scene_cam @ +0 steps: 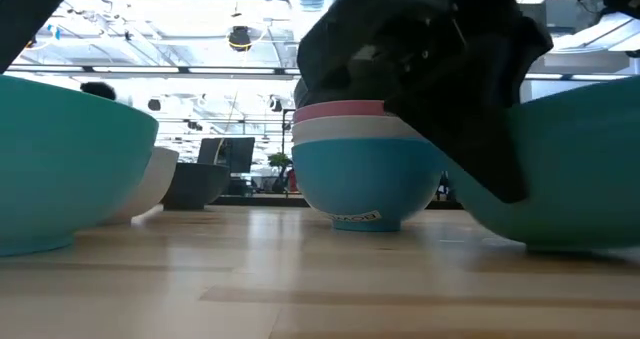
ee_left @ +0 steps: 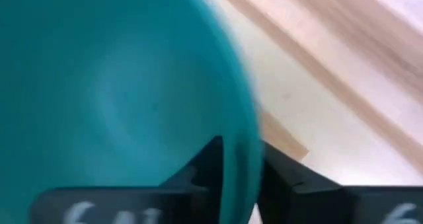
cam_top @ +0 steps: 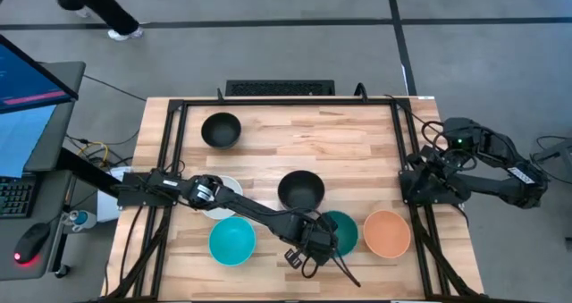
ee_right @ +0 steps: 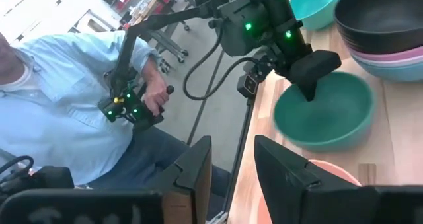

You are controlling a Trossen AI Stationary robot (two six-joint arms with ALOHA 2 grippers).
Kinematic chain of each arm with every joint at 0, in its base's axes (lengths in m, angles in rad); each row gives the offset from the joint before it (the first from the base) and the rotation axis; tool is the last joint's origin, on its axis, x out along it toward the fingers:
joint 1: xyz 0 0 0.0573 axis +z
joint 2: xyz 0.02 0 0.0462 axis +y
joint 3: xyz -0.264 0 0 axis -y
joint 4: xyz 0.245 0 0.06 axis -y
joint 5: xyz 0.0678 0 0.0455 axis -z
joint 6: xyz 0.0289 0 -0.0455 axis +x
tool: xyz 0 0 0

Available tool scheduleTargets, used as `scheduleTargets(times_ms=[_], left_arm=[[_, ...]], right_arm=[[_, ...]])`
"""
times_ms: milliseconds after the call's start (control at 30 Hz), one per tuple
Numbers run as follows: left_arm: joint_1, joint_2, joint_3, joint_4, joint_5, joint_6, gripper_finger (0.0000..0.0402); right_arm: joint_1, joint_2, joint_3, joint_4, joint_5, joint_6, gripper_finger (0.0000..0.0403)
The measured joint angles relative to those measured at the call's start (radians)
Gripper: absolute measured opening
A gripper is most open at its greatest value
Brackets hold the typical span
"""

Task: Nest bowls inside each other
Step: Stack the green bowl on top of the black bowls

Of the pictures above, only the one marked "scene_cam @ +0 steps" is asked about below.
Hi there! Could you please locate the overhead light bar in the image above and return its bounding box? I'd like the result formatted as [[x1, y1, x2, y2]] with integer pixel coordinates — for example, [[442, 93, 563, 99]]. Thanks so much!
[[6, 64, 640, 83]]

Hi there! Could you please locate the white bowl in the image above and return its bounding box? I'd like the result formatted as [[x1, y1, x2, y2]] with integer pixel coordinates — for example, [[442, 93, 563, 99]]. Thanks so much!
[[291, 114, 427, 147], [102, 146, 180, 226]]

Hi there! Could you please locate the blue bowl with label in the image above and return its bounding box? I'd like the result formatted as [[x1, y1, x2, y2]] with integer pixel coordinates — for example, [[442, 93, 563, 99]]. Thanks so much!
[[290, 136, 447, 233]]

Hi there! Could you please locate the teal bowl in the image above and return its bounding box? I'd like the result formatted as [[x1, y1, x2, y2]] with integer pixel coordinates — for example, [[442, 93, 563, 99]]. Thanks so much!
[[0, 74, 160, 259], [446, 75, 640, 254]]

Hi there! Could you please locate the black round ceiling device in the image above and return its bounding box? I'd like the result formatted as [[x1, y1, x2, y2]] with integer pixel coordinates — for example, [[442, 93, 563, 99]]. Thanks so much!
[[228, 25, 253, 53]]

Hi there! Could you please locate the black aluminium table frame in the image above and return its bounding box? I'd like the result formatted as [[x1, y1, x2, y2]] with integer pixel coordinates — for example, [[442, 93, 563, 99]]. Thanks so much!
[[208, 193, 464, 212]]

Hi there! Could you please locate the person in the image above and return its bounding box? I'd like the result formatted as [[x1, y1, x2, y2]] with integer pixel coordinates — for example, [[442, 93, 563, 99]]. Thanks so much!
[[79, 80, 118, 102]]

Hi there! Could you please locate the black metal workstation frame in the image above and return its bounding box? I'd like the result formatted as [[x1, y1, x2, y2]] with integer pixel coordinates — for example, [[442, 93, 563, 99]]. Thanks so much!
[[280, 107, 297, 156]]

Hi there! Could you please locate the green potted plant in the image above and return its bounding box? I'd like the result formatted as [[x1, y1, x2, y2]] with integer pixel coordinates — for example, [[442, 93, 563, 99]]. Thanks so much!
[[266, 151, 295, 195]]

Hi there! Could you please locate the pink bowl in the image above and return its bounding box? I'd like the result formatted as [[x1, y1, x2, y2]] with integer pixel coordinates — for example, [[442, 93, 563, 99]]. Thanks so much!
[[292, 99, 390, 126]]

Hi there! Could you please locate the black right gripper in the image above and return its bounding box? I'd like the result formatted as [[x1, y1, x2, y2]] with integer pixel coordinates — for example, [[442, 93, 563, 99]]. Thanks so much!
[[296, 0, 554, 205]]

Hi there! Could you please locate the black computer monitor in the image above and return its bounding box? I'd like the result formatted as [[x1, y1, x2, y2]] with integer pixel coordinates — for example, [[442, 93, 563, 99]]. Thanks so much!
[[196, 136, 257, 175]]

